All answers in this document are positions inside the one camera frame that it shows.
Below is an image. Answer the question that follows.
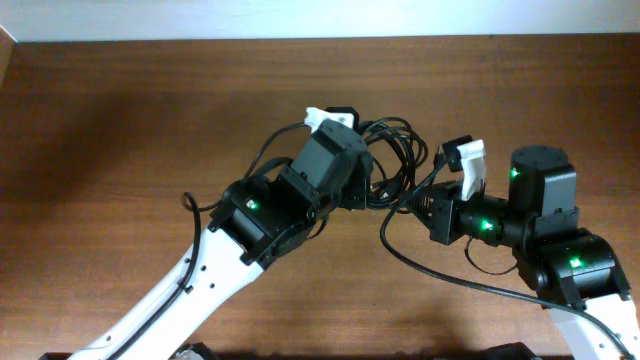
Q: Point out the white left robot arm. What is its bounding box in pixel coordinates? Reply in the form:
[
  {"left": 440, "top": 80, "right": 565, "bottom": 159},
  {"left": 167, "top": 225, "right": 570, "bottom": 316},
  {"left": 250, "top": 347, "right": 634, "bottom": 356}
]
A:
[{"left": 70, "top": 119, "right": 372, "bottom": 359}]

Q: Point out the black USB cable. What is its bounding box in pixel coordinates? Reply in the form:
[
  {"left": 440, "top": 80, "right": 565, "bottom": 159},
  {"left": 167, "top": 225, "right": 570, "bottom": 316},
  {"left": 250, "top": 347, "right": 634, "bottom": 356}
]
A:
[{"left": 357, "top": 116, "right": 430, "bottom": 210}]

